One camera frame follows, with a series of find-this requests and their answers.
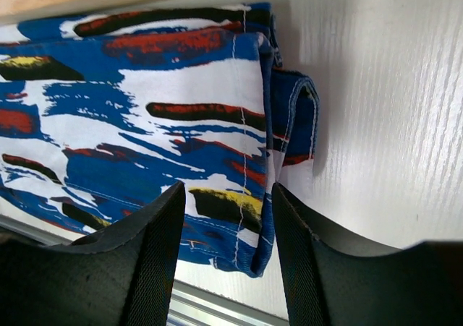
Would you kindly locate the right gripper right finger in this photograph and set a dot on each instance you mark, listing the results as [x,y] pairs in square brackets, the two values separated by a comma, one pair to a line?
[333,276]

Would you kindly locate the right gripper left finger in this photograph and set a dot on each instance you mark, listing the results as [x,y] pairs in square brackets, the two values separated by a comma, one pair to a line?
[120,275]

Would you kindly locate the blue patterned trousers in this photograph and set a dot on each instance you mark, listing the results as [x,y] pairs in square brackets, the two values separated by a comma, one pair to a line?
[101,113]

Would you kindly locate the aluminium mounting rail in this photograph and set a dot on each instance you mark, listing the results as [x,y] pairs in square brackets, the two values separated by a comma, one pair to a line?
[188,306]

